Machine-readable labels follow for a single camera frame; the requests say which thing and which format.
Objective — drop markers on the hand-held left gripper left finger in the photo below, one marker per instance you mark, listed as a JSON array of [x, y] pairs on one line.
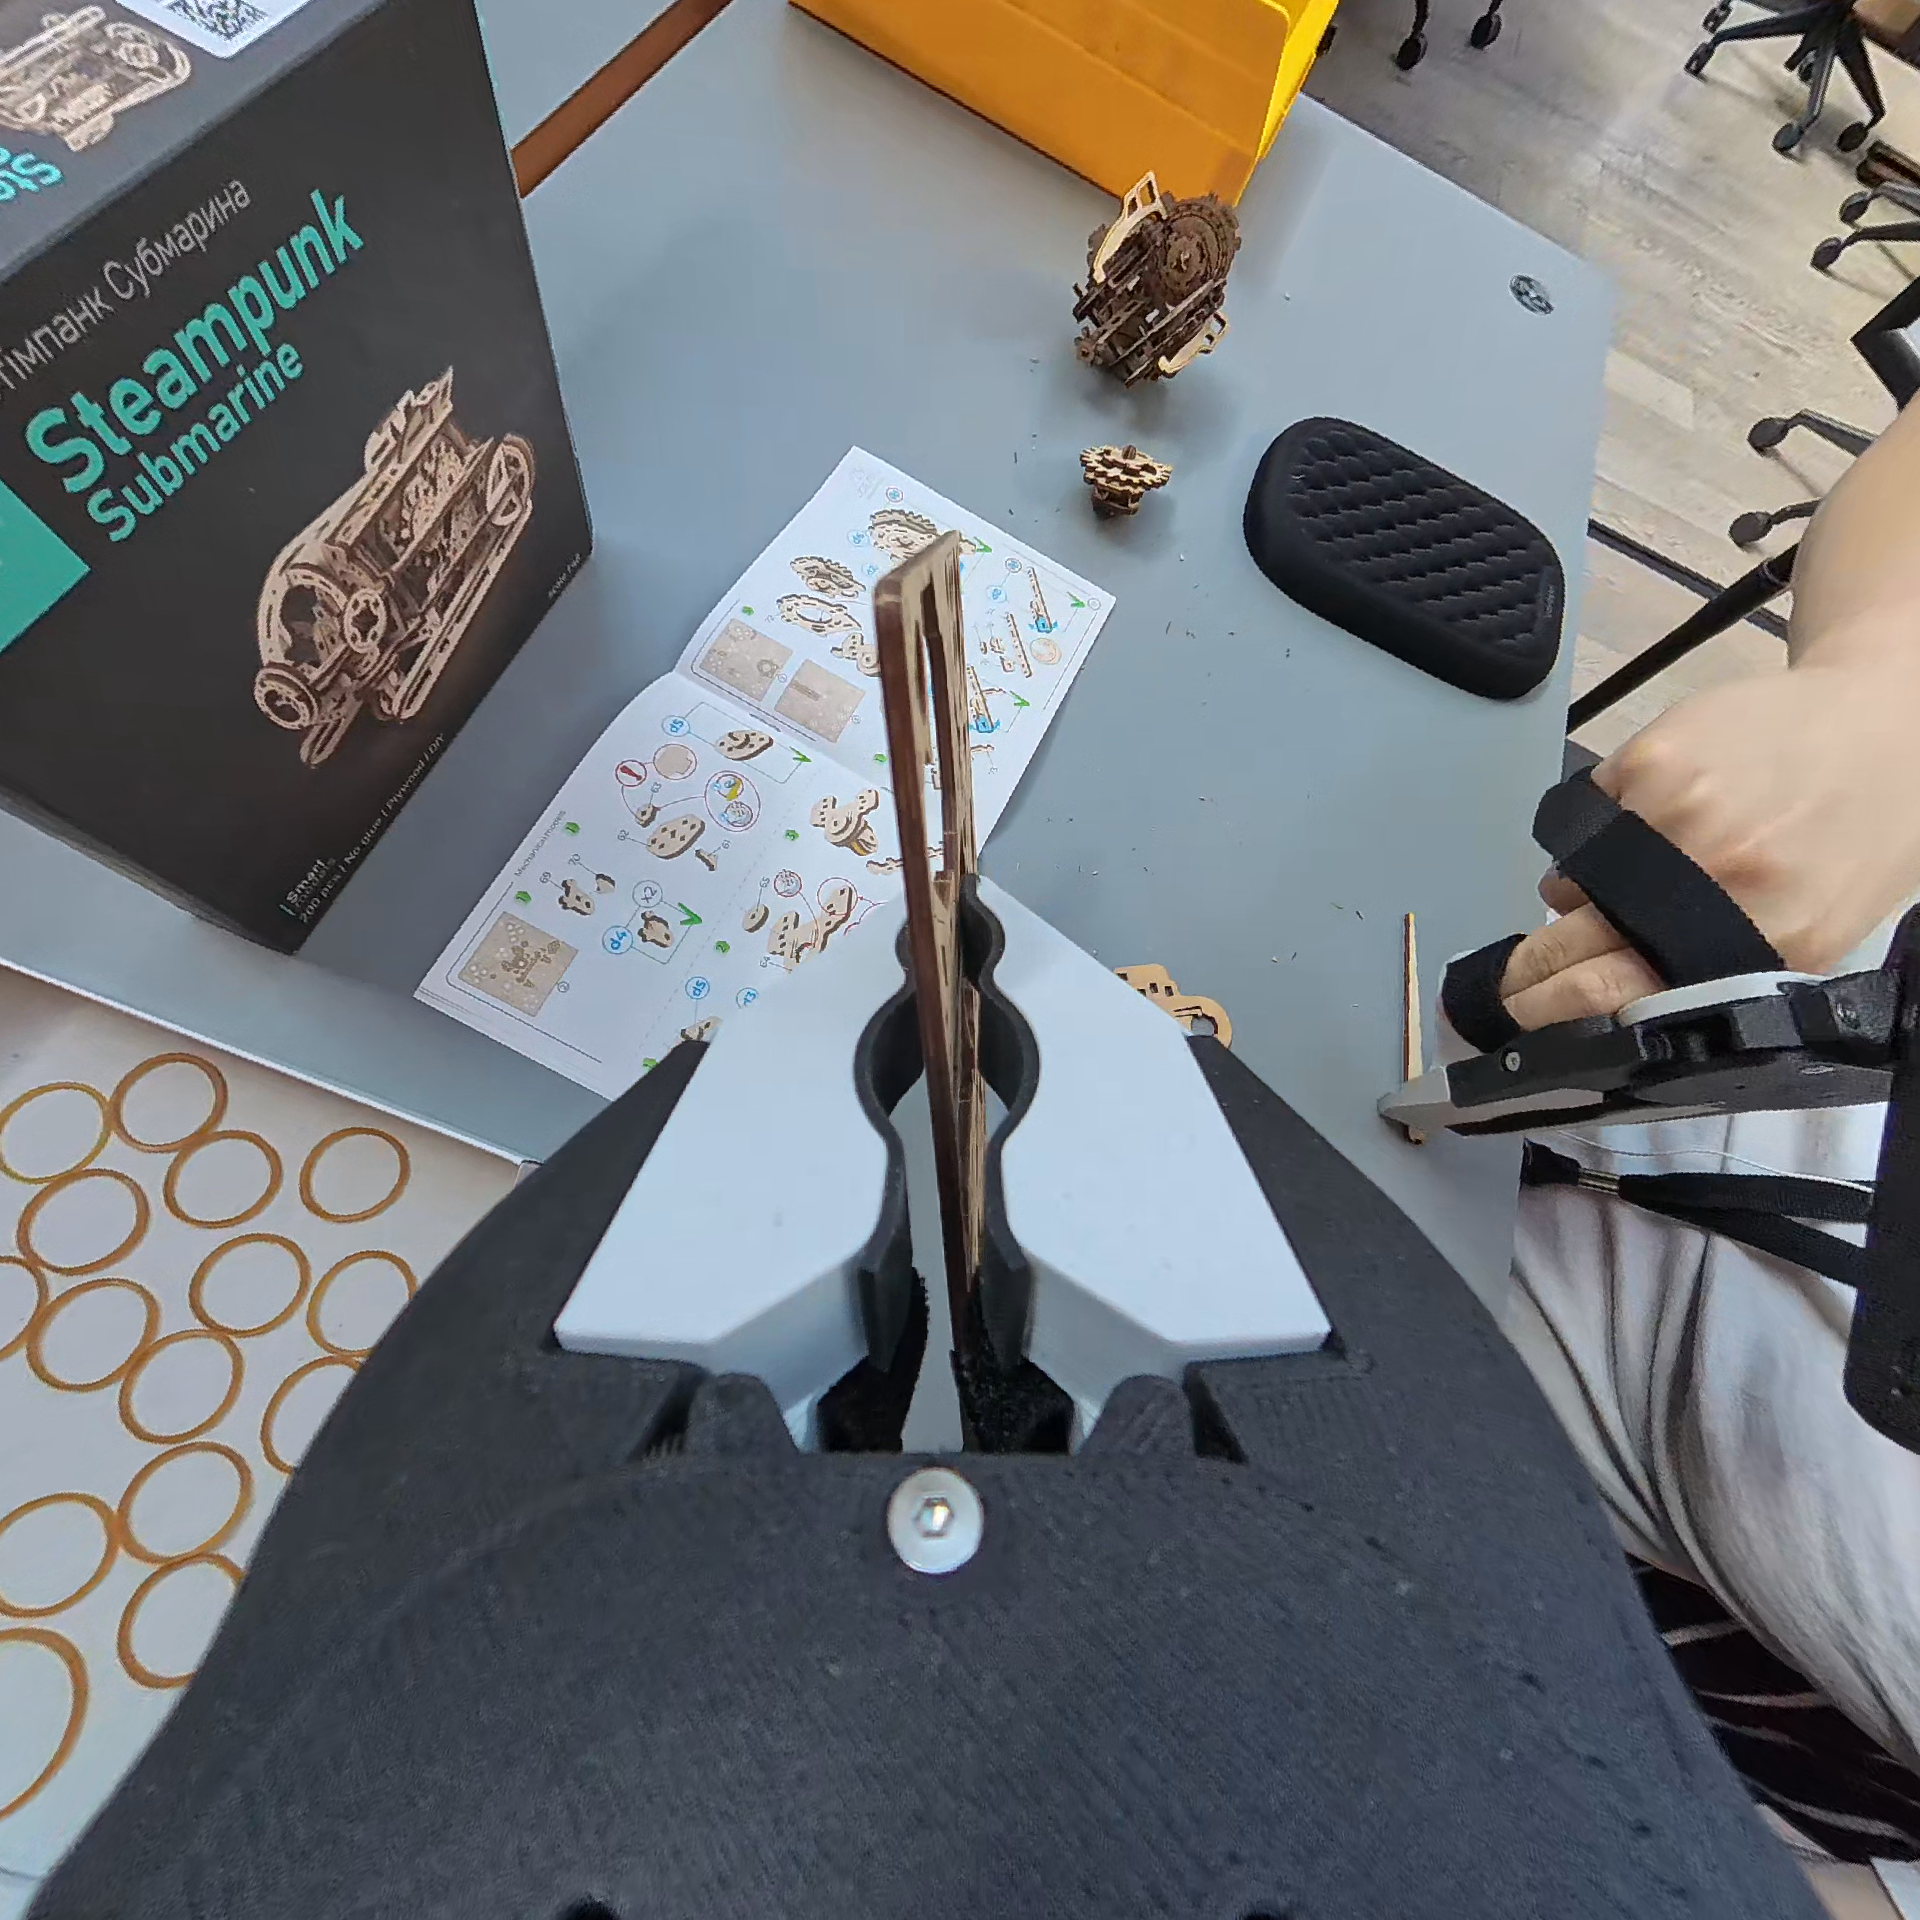
[[751, 1201]]

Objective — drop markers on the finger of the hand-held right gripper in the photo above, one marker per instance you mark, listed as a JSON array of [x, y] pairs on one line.
[[1418, 1102]]

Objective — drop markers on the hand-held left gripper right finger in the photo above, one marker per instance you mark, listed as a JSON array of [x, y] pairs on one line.
[[1156, 1201]]

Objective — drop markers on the thin wooden stick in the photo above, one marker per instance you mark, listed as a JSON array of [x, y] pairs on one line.
[[1412, 1019]]

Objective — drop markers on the wooden model part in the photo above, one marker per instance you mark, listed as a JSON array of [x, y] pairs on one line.
[[1163, 990]]

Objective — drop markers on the wooden model parts sheet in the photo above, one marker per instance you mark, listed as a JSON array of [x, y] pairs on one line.
[[906, 720]]

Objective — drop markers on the person's right forearm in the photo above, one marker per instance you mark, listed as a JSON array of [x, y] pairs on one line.
[[1875, 600]]

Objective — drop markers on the black model kit box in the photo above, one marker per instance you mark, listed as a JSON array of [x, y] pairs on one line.
[[300, 523]]

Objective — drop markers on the person's right hand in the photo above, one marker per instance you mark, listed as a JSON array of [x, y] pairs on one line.
[[1756, 809]]

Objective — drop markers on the white instruction booklet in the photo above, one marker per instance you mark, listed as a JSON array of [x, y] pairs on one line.
[[751, 720]]

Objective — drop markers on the white cardboard tray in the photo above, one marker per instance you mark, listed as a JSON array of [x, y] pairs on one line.
[[263, 1096]]

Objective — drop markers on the black quilted wrist rest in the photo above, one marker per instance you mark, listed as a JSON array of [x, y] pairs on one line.
[[1395, 555]]

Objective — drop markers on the striped cloth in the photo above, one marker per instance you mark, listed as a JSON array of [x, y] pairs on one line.
[[1771, 1665]]

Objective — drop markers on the small wooden gear assembly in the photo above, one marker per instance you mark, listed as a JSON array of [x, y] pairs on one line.
[[1124, 481]]

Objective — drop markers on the large wooden gear assembly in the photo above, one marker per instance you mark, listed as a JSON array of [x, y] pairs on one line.
[[1156, 283]]

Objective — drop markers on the yellow plastic bin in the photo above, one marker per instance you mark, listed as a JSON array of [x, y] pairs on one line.
[[1080, 75]]

